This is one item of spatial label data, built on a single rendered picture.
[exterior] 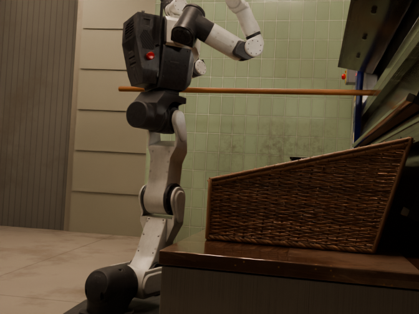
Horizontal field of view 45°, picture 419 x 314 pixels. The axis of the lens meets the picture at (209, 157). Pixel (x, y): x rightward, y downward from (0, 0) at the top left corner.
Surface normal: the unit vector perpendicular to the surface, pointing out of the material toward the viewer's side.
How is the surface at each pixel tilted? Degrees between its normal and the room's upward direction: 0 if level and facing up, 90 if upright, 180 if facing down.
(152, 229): 65
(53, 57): 90
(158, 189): 69
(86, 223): 90
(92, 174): 90
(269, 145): 90
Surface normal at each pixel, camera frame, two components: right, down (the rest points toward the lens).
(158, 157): -0.46, -0.16
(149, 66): 0.45, 0.00
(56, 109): -0.14, -0.04
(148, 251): -0.40, -0.48
